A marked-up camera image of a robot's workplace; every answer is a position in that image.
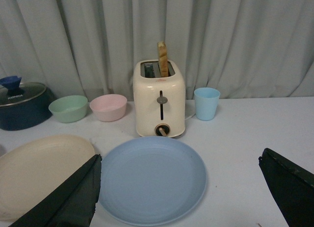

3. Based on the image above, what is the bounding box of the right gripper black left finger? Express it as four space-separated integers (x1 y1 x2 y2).
11 154 102 227

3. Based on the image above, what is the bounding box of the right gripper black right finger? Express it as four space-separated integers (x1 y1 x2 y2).
259 148 314 227

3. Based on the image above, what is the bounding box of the blue plastic plate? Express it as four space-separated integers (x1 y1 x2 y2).
99 137 208 227

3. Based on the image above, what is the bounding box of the cream plastic plate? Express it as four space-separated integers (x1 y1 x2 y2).
0 134 95 221

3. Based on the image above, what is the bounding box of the green plastic bowl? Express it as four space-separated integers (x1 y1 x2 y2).
49 95 88 123

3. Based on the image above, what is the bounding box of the pink plastic bowl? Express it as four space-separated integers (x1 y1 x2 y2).
89 94 127 122

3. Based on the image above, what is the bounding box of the dark blue saucepan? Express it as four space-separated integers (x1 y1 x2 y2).
0 87 55 131

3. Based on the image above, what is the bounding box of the light blue plastic cup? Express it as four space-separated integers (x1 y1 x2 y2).
194 87 220 121

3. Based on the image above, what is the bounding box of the glass pot lid blue knob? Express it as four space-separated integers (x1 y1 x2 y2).
0 76 47 107

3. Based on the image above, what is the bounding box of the cream two-slot toaster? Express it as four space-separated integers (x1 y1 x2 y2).
133 60 185 137

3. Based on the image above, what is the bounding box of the grey curtain backdrop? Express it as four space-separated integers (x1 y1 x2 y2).
0 0 314 100

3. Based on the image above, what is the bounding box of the toast slice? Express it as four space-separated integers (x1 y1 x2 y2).
157 41 169 77

